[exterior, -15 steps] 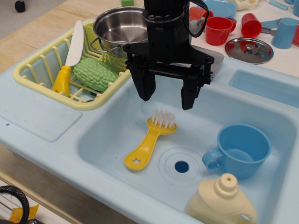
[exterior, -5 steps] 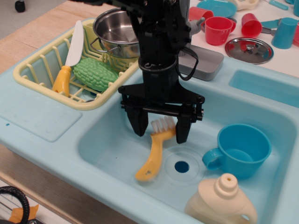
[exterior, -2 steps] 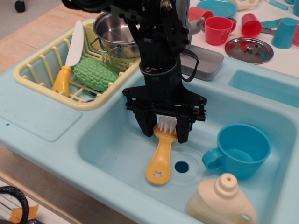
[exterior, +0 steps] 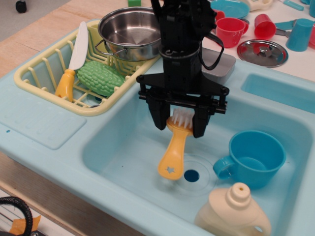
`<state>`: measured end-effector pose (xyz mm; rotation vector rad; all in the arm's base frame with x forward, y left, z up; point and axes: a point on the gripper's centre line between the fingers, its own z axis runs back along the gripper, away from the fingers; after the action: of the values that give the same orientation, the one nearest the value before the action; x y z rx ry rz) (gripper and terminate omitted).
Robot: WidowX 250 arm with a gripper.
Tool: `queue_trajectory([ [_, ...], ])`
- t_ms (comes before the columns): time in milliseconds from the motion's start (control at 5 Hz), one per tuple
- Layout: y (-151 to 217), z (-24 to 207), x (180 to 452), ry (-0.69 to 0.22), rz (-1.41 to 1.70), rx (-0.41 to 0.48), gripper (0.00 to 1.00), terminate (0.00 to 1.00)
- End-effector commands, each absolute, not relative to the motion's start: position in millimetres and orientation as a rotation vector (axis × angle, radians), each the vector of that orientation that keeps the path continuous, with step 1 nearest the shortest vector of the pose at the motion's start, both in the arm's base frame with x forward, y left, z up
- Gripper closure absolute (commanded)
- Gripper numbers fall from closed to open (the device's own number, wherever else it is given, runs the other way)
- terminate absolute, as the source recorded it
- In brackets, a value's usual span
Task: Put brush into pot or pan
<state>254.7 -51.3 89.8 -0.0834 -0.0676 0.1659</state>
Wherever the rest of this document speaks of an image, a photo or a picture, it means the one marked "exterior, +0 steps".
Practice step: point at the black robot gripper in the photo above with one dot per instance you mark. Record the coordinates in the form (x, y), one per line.
(182, 83)

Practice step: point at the yellow brush with white bristles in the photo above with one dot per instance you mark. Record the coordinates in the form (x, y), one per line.
(171, 166)

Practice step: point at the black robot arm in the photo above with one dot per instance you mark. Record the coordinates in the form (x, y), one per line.
(183, 26)

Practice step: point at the stainless steel pot lid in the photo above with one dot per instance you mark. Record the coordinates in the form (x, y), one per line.
(263, 53)

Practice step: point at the grey toy faucet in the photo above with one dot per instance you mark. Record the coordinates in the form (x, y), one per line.
(224, 68)

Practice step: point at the blue plastic cup in sink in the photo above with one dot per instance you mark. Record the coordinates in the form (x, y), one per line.
(254, 158)

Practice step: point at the light blue toy sink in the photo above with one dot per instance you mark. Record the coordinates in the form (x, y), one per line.
(110, 160)

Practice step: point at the green bumpy toy gourd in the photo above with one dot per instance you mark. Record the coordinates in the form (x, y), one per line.
(100, 78)

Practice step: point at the red cup behind faucet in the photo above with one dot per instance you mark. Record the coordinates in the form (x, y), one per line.
(219, 14)

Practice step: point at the cream detergent bottle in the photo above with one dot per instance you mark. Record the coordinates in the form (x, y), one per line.
(233, 212)

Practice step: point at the yellow plastic dish rack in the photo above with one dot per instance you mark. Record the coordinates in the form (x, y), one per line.
(41, 75)

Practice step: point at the blue plastic plate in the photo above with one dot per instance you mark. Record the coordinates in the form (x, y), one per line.
(231, 8)

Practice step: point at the red cup lying sideways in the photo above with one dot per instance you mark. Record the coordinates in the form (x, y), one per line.
(264, 28)

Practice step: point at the green block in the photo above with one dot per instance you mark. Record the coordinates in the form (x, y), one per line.
(134, 3)

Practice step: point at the cream toy appliance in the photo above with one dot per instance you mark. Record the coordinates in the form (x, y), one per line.
(258, 4)

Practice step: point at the blue upside-down cup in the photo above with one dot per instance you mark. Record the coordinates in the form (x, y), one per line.
(300, 35)

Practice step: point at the blue plastic utensil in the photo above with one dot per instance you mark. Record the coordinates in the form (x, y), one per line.
(293, 5)

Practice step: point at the black caster wheel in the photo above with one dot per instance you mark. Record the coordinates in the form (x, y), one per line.
(21, 6)

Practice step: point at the orange tape piece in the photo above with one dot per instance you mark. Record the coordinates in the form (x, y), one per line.
(19, 225)

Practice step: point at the red cup with handle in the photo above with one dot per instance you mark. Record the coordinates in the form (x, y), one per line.
(230, 30)

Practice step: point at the white knife with yellow handle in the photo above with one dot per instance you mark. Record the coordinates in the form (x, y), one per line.
(78, 57)

